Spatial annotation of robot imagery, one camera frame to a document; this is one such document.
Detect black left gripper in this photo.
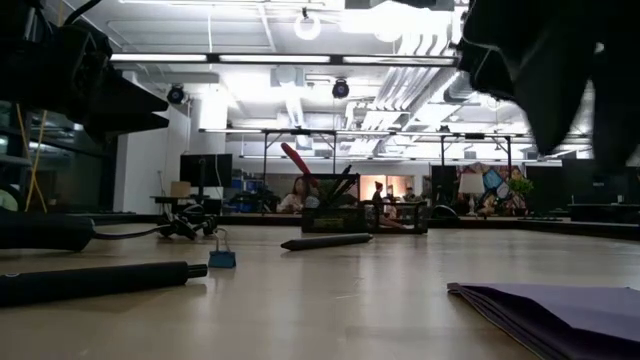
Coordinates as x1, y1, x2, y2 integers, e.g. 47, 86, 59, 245
0, 0, 170, 144

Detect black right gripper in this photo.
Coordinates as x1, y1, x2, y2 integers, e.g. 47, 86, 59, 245
457, 0, 640, 171

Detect black pen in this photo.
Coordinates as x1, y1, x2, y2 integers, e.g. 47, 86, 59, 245
0, 260, 209, 307
325, 164, 354, 205
279, 232, 375, 252
339, 174, 360, 199

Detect blue binder clip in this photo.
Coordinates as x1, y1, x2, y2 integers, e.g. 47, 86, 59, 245
207, 227, 237, 270

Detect red grey scissors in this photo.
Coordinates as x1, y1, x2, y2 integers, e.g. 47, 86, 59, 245
279, 142, 321, 189

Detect purple sticky note pad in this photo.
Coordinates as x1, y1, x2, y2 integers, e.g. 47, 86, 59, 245
446, 281, 640, 360

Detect black mesh desk organizer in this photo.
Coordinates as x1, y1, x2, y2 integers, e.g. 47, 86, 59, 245
299, 172, 430, 235

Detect long ceiling light bar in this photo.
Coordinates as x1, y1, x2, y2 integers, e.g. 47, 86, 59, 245
109, 52, 459, 68

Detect black computer monitor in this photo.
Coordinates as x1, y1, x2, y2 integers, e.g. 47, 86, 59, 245
562, 158, 640, 206

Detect black screen on stand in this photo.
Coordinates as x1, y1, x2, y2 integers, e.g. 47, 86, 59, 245
179, 153, 234, 201

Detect green potted plant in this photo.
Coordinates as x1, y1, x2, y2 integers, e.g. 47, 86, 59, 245
507, 177, 535, 216

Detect white shade table lamp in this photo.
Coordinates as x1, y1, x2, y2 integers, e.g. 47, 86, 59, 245
457, 172, 486, 217

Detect yellow hanging cord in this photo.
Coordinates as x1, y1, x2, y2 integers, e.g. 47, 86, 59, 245
14, 102, 49, 214

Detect colourful wall painting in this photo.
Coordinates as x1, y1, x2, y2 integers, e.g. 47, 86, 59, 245
457, 160, 526, 216

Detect black metal rig frame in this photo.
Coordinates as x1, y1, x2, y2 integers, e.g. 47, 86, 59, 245
261, 128, 338, 176
438, 131, 515, 176

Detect black lamp power cord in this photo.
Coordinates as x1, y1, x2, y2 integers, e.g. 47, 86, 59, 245
0, 202, 221, 253

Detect white ring light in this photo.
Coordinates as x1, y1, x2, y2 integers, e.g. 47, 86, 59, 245
293, 7, 323, 42

